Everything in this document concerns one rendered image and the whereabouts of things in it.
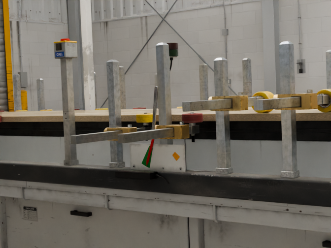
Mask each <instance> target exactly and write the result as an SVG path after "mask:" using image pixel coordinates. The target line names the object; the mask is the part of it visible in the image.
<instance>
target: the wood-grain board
mask: <svg viewBox="0 0 331 248"><path fill-rule="evenodd" d="M74 112H75V122H108V121H109V112H108V110H75V111H74ZM190 112H194V113H202V114H203V121H216V113H215V111H210V110H201V111H189V112H183V110H182V108H172V109H171V116H172V122H182V114H185V113H190ZM144 113H153V109H121V121H122V122H136V114H144ZM0 115H1V121H2V122H63V111H16V112H0ZM229 115H230V121H281V110H275V109H273V110H272V111H271V112H268V113H257V112H255V111H254V110H253V108H252V107H248V110H242V111H229ZM296 121H331V112H321V111H319V110H318V109H311V110H296ZM156 122H159V110H158V109H157V113H156Z"/></svg>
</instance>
